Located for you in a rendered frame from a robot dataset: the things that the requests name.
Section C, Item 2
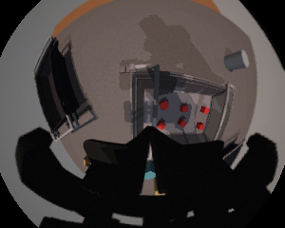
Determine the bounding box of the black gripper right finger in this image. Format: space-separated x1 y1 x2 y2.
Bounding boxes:
149 126 225 194

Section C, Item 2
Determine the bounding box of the teal box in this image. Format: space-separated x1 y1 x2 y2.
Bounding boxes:
143 161 157 180

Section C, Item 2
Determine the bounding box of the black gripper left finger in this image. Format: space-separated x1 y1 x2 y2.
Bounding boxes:
83 126 151 194

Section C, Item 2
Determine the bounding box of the dark grey cylinder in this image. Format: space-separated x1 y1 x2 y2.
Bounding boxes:
223 50 249 71

